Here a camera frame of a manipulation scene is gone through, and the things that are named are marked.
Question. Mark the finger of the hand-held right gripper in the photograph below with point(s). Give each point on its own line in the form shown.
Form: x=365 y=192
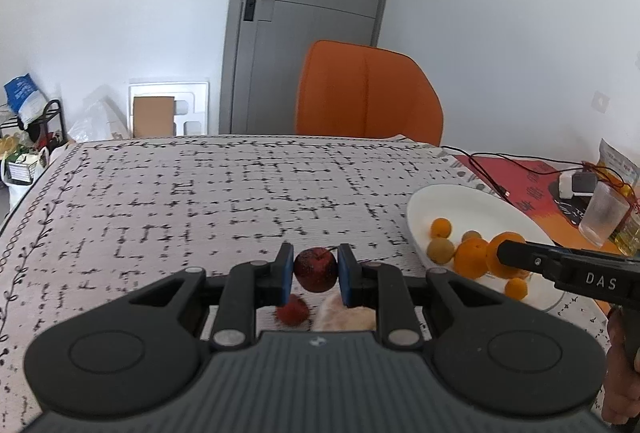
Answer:
x=525 y=258

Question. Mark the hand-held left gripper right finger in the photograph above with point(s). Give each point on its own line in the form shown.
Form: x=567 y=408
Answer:
x=346 y=275

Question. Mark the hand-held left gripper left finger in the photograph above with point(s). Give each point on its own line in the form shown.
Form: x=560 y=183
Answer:
x=286 y=273

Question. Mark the red apple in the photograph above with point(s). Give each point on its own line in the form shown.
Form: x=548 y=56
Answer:
x=314 y=270

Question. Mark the small orange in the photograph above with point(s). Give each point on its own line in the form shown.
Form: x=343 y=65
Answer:
x=441 y=228
x=515 y=289

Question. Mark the large orange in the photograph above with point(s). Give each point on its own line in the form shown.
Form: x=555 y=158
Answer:
x=491 y=258
x=472 y=259

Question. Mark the brown round fruit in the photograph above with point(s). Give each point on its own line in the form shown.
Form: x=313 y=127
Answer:
x=471 y=236
x=441 y=250

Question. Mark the white bowl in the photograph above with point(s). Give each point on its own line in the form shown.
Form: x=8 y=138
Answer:
x=465 y=208

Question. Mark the person's right hand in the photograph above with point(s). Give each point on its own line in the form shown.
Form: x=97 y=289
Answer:
x=617 y=383

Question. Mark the red bumpy fruit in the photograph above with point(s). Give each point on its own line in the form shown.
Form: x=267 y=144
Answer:
x=292 y=310

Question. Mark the peeled pomelo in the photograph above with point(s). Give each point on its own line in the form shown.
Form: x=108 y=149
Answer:
x=345 y=315

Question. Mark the yellow liquid bottle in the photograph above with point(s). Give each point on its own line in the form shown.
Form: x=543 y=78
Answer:
x=631 y=235

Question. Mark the clear plastic cup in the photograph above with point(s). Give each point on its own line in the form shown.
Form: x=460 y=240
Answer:
x=602 y=215

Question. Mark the red orange printed mat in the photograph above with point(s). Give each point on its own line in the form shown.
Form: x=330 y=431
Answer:
x=525 y=173

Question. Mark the white power adapter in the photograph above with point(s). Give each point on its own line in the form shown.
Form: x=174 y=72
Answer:
x=565 y=183

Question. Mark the printed snack packet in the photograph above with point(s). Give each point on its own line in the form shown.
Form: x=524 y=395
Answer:
x=620 y=163

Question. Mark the black white printed tablecloth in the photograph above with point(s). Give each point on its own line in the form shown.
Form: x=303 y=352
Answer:
x=150 y=193

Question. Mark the orange chair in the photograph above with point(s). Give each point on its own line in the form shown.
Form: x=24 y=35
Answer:
x=365 y=93

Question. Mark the brown cardboard piece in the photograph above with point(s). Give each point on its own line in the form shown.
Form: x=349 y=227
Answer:
x=153 y=117

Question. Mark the white foam board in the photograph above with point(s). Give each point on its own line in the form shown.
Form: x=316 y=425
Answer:
x=192 y=90

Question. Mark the clear plastic bag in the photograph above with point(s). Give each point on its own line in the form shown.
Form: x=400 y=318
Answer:
x=97 y=118

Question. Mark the black shoe rack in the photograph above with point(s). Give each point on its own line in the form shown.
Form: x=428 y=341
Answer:
x=52 y=123

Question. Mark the white plastic bag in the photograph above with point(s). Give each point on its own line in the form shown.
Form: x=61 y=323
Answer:
x=20 y=188

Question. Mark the blue white bag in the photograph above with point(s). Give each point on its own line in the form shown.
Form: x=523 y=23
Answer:
x=25 y=95

